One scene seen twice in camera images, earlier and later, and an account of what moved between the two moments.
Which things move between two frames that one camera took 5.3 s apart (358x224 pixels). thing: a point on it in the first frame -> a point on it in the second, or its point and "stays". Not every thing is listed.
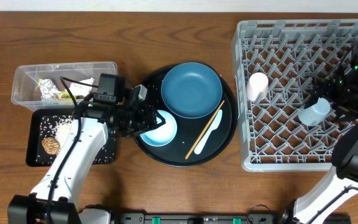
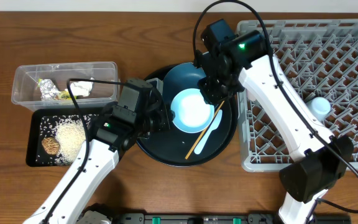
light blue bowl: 163,135 -> 192,114
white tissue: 79,89 stays
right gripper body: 348,90 -> 218,89
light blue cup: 316,114 stays
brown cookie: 51,145 stays
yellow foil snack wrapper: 49,91 stays
